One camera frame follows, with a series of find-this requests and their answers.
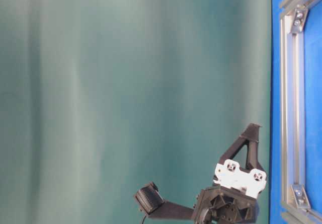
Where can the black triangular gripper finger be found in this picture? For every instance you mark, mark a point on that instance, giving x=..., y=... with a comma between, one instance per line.
x=250, y=138

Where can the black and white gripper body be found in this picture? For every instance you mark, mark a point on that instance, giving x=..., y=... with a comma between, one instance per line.
x=233, y=197

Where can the aluminium extrusion frame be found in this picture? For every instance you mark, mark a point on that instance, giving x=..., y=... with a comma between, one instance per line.
x=292, y=107

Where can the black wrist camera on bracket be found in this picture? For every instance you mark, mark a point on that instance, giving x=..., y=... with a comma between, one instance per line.
x=154, y=206

